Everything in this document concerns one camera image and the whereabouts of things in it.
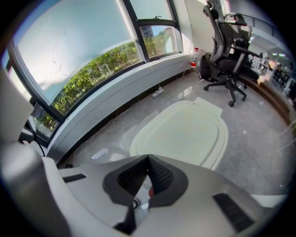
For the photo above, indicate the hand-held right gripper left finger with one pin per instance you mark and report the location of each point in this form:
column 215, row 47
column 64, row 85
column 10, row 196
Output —
column 92, row 185

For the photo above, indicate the wooden platform step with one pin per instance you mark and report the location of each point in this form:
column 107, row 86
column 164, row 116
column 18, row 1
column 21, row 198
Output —
column 273, row 97

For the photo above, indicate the dark window frame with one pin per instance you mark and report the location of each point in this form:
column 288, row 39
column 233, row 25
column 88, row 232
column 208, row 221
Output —
column 157, row 22

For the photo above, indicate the black backpack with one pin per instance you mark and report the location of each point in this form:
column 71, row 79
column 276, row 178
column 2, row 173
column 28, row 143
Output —
column 205, row 67

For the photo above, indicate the cream open-lid trash bin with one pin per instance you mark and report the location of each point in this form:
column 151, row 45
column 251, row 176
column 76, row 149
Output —
column 215, row 165

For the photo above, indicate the white power strip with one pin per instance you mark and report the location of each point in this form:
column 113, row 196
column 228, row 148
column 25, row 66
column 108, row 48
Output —
column 158, row 92

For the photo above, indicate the black railing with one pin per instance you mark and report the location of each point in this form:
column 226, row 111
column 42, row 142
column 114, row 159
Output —
column 263, row 25

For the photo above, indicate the black mesh office chair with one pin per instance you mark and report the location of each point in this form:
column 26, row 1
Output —
column 224, row 60

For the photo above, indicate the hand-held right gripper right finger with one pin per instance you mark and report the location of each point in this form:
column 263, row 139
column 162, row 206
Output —
column 203, row 185

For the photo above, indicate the clear bottle with red cap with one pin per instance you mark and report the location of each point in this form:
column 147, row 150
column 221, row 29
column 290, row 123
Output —
column 195, row 59

